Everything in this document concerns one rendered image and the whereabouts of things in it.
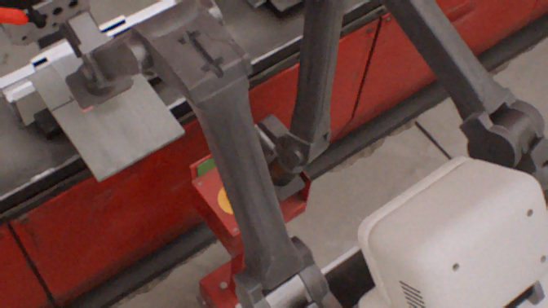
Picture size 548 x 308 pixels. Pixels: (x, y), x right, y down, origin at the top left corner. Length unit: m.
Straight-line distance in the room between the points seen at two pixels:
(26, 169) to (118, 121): 0.23
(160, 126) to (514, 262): 0.70
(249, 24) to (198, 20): 0.90
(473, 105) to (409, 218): 0.26
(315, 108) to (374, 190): 1.19
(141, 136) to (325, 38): 0.39
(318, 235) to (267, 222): 1.52
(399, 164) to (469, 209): 1.63
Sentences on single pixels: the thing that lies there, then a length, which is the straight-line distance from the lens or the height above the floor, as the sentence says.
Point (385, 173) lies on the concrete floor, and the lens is 2.58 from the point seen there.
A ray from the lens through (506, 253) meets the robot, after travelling 1.01.
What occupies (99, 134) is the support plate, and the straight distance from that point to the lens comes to 1.44.
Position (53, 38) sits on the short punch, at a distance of 1.51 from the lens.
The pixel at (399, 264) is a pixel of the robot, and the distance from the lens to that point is 0.97.
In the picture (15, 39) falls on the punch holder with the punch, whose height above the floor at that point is 1.14.
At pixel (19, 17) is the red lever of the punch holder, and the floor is 1.23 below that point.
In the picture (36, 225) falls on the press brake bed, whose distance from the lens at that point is 1.71.
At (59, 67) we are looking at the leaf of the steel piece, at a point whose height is 1.00.
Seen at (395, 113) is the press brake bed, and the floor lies 0.05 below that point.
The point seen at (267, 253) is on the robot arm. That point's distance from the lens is 0.96.
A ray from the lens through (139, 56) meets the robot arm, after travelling 0.84.
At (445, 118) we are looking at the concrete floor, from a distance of 2.74.
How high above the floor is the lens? 2.23
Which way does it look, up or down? 61 degrees down
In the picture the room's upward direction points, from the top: 6 degrees clockwise
